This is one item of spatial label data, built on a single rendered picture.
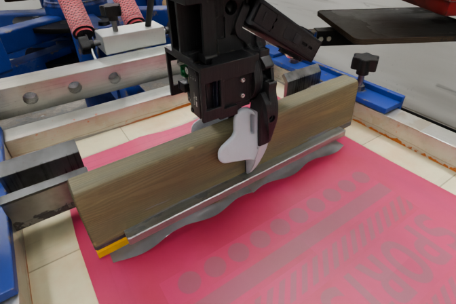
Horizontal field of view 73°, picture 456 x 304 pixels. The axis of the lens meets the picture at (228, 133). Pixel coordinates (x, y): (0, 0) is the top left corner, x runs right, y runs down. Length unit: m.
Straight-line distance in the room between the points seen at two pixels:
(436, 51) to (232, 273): 2.24
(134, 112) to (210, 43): 0.31
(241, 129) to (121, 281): 0.19
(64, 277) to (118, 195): 0.11
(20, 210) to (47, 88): 0.25
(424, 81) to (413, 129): 1.99
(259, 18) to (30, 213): 0.31
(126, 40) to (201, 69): 0.40
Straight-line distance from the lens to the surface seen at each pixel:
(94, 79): 0.59
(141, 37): 0.65
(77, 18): 0.81
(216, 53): 0.28
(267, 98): 0.30
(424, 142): 0.53
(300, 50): 0.34
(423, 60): 2.48
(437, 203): 0.46
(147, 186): 0.31
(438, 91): 2.49
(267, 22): 0.30
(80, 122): 0.54
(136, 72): 0.61
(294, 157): 0.40
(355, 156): 0.49
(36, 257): 0.40
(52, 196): 0.38
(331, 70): 0.64
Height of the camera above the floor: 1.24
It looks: 34 degrees down
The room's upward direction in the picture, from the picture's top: 1 degrees counter-clockwise
